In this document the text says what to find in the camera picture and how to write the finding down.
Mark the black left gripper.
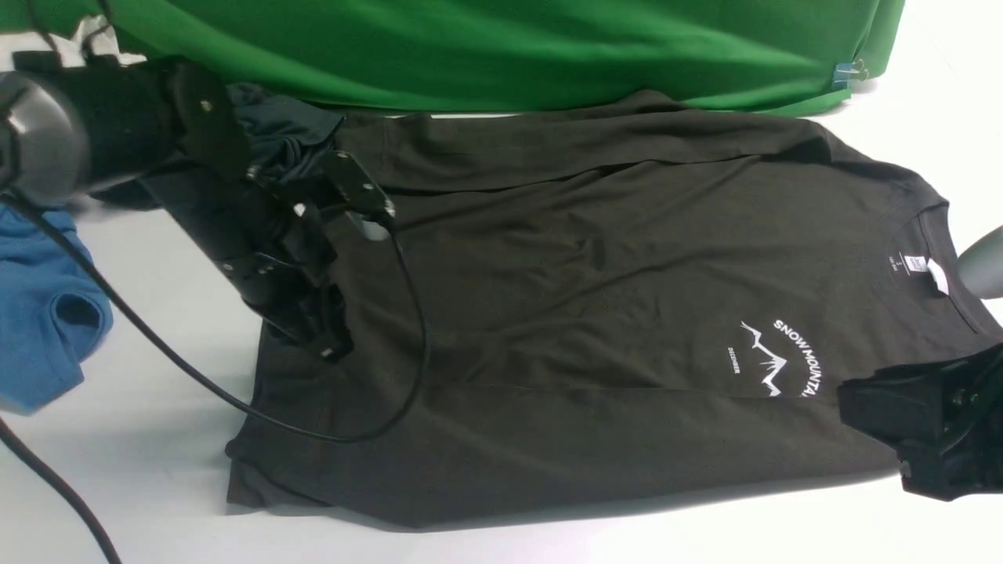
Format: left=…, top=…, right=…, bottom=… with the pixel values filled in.
left=141, top=163, right=353, bottom=362

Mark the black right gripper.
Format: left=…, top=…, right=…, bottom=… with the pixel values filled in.
left=837, top=344, right=1002, bottom=502

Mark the dark gray long-sleeved shirt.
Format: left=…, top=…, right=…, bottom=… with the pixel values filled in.
left=226, top=92, right=1001, bottom=528

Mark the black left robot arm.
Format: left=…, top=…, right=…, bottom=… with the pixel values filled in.
left=2, top=52, right=353, bottom=362

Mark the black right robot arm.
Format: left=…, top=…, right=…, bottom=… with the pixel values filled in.
left=830, top=210, right=1001, bottom=502

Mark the dark teal crumpled shirt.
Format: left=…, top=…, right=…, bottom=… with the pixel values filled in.
left=226, top=83, right=345, bottom=183

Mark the blue crumpled shirt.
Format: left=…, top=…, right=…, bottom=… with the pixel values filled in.
left=1, top=206, right=114, bottom=414

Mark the blue binder clip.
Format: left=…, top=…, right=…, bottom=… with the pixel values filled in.
left=831, top=60, right=870, bottom=90

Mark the green backdrop cloth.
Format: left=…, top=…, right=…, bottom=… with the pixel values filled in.
left=0, top=0, right=907, bottom=118

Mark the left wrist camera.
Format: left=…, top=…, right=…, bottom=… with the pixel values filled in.
left=315, top=150, right=396, bottom=240

